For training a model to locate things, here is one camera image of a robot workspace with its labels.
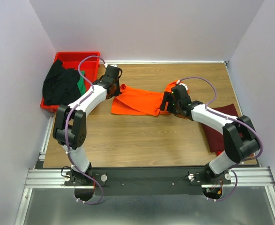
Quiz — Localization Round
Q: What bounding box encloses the aluminium frame rail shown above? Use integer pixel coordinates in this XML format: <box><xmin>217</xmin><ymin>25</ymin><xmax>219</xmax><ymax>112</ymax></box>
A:
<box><xmin>16</xmin><ymin>63</ymin><xmax>275</xmax><ymax>225</ymax></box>

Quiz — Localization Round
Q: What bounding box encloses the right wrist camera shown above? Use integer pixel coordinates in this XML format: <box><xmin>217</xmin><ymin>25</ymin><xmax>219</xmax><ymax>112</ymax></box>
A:
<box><xmin>176</xmin><ymin>80</ymin><xmax>189</xmax><ymax>93</ymax></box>

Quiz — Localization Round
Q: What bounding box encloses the green t-shirt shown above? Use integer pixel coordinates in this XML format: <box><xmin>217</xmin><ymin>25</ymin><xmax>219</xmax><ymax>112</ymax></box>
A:
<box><xmin>77</xmin><ymin>75</ymin><xmax>86</xmax><ymax>96</ymax></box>

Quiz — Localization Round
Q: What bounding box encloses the orange t-shirt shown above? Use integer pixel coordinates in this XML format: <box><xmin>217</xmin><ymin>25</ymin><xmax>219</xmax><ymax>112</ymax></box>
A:
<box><xmin>111</xmin><ymin>84</ymin><xmax>170</xmax><ymax>117</ymax></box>

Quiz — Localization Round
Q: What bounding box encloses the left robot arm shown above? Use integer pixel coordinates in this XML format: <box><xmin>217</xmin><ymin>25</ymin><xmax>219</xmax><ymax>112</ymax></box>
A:
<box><xmin>52</xmin><ymin>65</ymin><xmax>123</xmax><ymax>180</ymax></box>

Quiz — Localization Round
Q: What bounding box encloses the folded maroon t-shirt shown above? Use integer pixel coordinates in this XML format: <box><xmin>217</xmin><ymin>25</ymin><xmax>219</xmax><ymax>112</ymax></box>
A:
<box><xmin>201</xmin><ymin>104</ymin><xmax>238</xmax><ymax>156</ymax></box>

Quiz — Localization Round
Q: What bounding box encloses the red plastic bin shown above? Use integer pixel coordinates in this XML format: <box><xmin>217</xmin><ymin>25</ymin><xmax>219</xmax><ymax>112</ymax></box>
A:
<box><xmin>40</xmin><ymin>51</ymin><xmax>100</xmax><ymax>113</ymax></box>

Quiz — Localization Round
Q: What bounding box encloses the folded red t-shirt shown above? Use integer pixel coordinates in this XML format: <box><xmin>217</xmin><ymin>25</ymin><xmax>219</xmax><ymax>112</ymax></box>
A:
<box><xmin>216</xmin><ymin>150</ymin><xmax>256</xmax><ymax>160</ymax></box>

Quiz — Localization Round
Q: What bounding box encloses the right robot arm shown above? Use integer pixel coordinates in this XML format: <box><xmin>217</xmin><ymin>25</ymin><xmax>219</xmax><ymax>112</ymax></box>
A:
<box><xmin>160</xmin><ymin>84</ymin><xmax>263</xmax><ymax>183</ymax></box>

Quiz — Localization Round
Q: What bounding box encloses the black t-shirt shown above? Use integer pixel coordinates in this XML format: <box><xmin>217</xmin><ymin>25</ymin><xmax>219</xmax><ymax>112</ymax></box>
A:
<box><xmin>42</xmin><ymin>59</ymin><xmax>81</xmax><ymax>106</ymax></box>

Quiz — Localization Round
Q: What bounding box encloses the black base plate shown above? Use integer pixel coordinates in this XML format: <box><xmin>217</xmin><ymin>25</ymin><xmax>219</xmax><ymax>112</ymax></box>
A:
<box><xmin>60</xmin><ymin>166</ymin><xmax>232</xmax><ymax>199</ymax></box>

